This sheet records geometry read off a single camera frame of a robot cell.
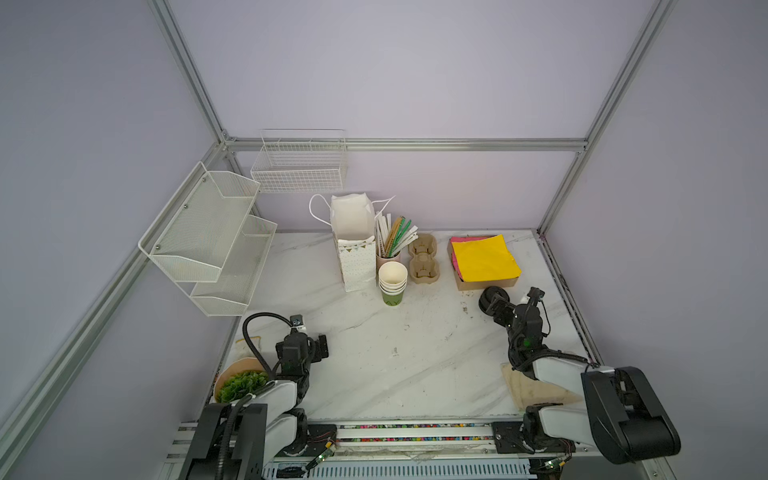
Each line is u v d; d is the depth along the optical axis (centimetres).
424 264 105
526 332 69
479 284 102
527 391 82
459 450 73
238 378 73
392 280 92
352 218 103
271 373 69
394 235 98
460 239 114
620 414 43
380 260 100
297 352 69
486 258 109
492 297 95
